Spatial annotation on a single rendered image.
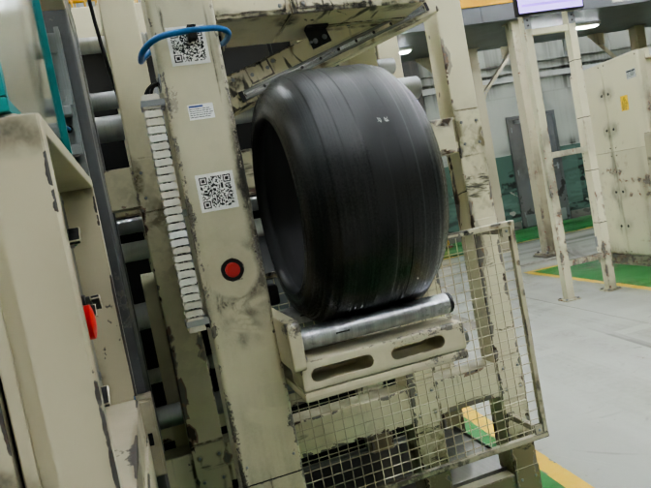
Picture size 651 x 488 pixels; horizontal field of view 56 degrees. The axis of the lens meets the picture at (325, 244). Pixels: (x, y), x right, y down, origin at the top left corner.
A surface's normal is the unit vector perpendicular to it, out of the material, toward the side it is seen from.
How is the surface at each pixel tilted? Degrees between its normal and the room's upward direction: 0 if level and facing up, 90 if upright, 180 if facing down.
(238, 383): 90
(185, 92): 90
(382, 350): 90
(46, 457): 90
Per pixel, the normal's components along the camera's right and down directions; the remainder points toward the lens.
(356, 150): 0.24, -0.24
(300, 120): -0.53, -0.28
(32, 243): 0.29, 0.01
